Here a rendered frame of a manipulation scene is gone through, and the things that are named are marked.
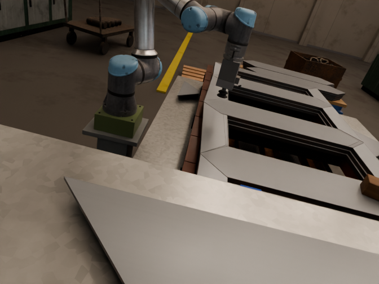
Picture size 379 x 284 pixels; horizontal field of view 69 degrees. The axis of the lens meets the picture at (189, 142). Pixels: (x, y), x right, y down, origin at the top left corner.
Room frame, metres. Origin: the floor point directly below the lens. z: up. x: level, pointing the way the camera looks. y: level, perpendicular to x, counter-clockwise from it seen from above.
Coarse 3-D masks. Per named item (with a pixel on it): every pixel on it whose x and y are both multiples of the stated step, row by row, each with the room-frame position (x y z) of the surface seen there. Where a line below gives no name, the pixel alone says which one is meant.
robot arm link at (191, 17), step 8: (160, 0) 1.01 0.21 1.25; (168, 0) 0.99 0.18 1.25; (176, 0) 0.98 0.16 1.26; (184, 0) 0.97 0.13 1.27; (192, 0) 0.98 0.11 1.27; (168, 8) 1.00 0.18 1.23; (176, 8) 0.97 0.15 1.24; (184, 8) 0.96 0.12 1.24; (192, 8) 0.92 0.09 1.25; (200, 8) 0.94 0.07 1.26; (208, 8) 0.99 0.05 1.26; (184, 16) 0.93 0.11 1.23; (192, 16) 0.92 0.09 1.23; (200, 16) 0.92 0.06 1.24; (208, 16) 0.96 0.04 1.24; (216, 16) 1.00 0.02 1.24; (184, 24) 0.93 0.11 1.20; (192, 24) 0.92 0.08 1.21; (200, 24) 0.92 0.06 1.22; (208, 24) 0.96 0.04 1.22; (192, 32) 0.93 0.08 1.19; (200, 32) 0.95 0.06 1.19
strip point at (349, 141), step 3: (336, 129) 1.28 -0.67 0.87; (339, 132) 1.25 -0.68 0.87; (342, 132) 1.26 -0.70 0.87; (342, 135) 1.22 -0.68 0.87; (345, 135) 1.23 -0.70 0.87; (348, 135) 1.24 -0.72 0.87; (342, 138) 1.19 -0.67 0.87; (345, 138) 1.20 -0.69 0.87; (348, 138) 1.21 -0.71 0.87; (351, 138) 1.22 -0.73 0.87; (345, 141) 1.16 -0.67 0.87; (348, 141) 1.17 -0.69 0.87; (351, 141) 1.18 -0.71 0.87; (354, 141) 1.19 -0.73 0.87; (357, 141) 1.20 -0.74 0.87; (348, 144) 1.14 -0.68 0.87; (351, 144) 1.15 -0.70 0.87
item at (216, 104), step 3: (216, 99) 1.26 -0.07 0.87; (219, 99) 1.27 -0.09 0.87; (210, 102) 1.21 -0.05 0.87; (213, 102) 1.21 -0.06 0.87; (216, 102) 1.22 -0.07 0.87; (219, 102) 1.23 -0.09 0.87; (210, 105) 1.17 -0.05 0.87; (213, 105) 1.17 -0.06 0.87; (216, 105) 1.18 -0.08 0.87; (219, 105) 1.19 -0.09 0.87; (216, 108) 1.15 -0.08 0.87; (219, 108) 1.16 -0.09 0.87; (219, 111) 1.13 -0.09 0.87
